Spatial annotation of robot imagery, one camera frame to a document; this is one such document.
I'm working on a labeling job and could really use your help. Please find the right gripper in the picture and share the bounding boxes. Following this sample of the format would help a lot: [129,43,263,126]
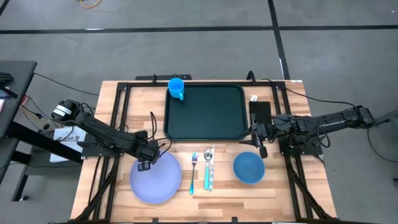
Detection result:
[238,113,280,159]

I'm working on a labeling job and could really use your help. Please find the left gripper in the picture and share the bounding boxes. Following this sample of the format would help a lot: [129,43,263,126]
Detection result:
[135,139,162,173]

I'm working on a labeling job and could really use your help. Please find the lavender plate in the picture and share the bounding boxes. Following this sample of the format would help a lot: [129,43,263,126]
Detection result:
[129,149,183,205]

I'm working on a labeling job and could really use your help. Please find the blue bowl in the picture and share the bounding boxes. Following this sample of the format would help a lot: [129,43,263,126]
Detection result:
[233,151,266,185]

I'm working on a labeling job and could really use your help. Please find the fork with teal handle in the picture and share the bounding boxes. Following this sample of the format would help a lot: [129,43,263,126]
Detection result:
[188,152,198,195]

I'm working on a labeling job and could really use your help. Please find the knife with patterned teal handle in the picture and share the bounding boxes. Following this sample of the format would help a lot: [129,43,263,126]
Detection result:
[208,144,216,192]

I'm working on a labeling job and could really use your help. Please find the spoon with teal handle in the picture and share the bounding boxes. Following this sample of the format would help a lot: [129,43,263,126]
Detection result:
[203,148,213,190]

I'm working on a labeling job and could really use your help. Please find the blue cup with handle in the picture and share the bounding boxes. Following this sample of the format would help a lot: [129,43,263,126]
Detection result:
[167,77,185,101]

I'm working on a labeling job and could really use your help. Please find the dark green serving tray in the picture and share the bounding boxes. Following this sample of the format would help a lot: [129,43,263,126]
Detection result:
[163,83,249,142]

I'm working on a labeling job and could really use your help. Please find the black rectangular mat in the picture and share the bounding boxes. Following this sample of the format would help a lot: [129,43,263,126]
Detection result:
[248,101,272,125]

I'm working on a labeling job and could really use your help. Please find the white paper label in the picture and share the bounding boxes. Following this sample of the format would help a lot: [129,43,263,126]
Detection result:
[49,126,87,163]

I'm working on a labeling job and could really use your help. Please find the black power strip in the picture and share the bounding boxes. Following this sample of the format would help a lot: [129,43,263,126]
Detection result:
[135,74,193,81]

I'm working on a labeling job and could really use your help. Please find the grey metal stand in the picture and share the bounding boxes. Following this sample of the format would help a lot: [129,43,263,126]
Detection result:
[374,107,398,128]

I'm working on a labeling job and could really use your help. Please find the black desk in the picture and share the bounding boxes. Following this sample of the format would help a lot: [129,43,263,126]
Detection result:
[0,60,85,202]

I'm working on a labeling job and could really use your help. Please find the black device on desk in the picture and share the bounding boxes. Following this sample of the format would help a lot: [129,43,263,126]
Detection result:
[0,72,19,100]

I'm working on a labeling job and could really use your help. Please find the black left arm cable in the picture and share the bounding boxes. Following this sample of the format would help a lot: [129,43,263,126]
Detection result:
[149,111,174,158]

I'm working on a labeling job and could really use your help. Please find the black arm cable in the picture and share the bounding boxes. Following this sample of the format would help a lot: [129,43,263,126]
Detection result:
[149,111,174,158]
[261,77,359,109]

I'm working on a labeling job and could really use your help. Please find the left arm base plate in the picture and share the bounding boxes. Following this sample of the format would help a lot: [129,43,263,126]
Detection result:
[76,140,125,158]

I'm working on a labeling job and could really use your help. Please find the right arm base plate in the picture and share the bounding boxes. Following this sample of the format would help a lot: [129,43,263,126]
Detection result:
[278,136,324,156]

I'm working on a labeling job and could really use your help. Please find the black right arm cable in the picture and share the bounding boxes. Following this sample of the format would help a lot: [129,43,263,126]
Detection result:
[261,77,359,109]

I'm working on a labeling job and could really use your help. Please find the black aluminium table frame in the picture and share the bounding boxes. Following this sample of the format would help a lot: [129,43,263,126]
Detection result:
[70,80,337,224]

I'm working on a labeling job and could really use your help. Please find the yellow cable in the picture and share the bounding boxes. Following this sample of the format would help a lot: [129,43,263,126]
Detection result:
[79,0,103,9]

